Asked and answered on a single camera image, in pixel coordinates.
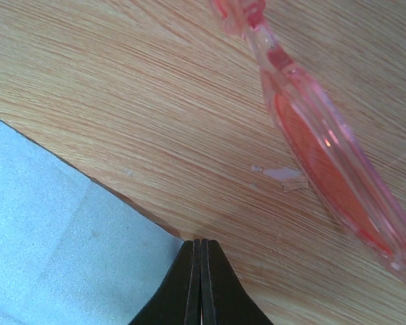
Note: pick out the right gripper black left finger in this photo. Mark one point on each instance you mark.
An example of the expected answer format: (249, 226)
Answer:
(178, 298)

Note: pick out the pink translucent sunglasses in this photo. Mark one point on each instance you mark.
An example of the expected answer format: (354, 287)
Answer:
(320, 140)

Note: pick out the light blue cleaning cloth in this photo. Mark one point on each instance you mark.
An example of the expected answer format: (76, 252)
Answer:
(71, 252)

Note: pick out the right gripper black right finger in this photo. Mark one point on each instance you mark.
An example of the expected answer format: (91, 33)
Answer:
(224, 300)

